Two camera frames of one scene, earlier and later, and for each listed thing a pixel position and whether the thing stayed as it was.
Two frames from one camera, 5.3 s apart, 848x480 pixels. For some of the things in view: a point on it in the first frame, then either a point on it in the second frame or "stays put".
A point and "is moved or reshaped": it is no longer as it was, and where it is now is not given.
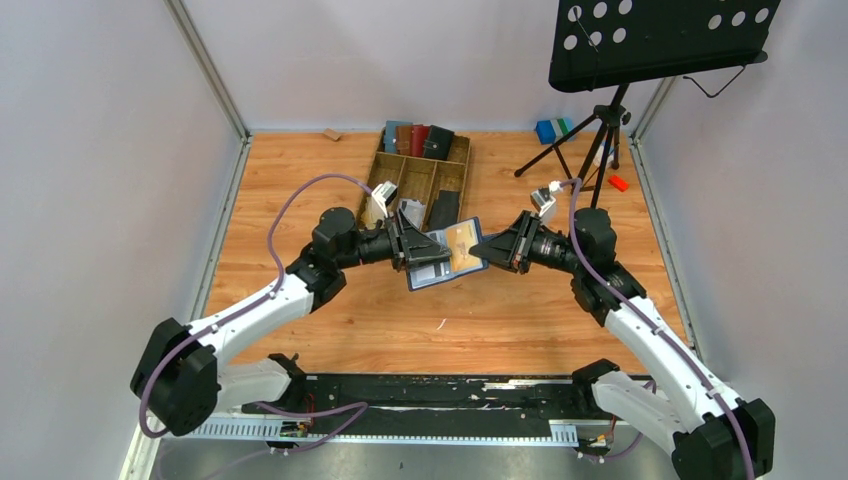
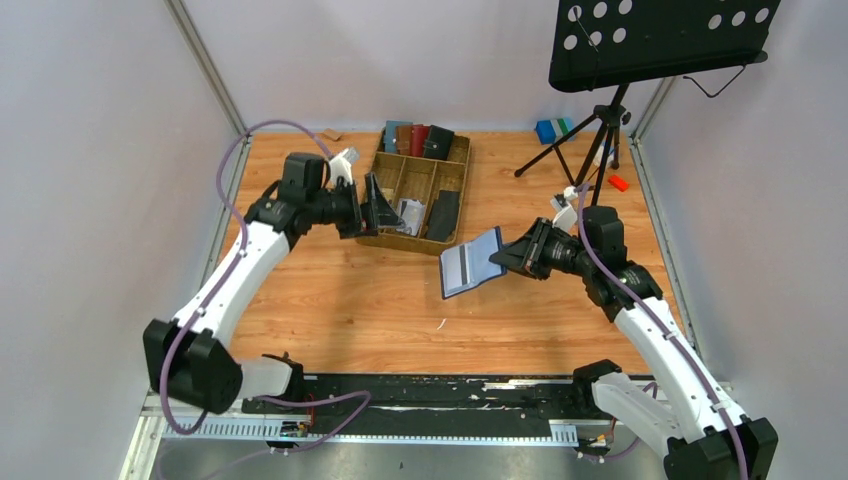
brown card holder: (403, 140) stays put
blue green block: (548, 131) stays put
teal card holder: (391, 134) stays put
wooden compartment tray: (418, 178) stays put
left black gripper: (403, 240) to (361, 211)
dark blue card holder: (459, 236) is moved or reshaped
